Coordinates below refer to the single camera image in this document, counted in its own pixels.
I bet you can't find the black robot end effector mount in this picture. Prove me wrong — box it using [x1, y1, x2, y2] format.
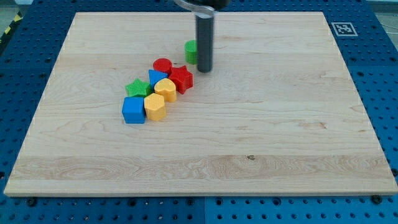
[174, 0, 231, 17]

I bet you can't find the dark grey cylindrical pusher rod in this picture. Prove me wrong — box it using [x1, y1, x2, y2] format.
[195, 16, 214, 73]

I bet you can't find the red star block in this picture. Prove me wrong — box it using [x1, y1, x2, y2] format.
[169, 65, 193, 95]

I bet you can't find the green star block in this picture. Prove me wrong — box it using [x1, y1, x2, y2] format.
[125, 78, 152, 98]

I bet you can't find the green cylinder block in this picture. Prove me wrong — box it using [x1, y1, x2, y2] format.
[184, 40, 197, 65]

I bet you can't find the red cylinder block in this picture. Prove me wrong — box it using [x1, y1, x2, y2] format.
[152, 58, 172, 75]

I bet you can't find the blue triangle block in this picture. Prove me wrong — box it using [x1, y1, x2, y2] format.
[149, 70, 169, 89]

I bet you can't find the yellow heart block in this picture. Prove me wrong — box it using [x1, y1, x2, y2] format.
[154, 78, 177, 103]

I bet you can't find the yellow pentagon block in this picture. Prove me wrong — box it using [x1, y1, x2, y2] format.
[144, 93, 167, 121]

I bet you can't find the blue cube block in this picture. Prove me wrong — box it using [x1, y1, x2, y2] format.
[122, 97, 146, 124]

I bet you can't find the light wooden board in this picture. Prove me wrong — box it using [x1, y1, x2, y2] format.
[4, 12, 397, 197]

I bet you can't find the white fiducial marker tag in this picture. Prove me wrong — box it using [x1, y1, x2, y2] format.
[331, 22, 358, 37]

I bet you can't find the black yellow hazard tape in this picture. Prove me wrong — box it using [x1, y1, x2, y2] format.
[1, 11, 23, 46]

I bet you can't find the black bolt front right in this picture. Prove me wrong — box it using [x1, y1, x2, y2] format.
[371, 195, 382, 205]

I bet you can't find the black bolt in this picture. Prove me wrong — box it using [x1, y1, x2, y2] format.
[26, 197, 37, 207]
[371, 195, 382, 205]

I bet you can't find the black bolt front left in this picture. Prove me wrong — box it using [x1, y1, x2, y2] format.
[26, 197, 37, 207]

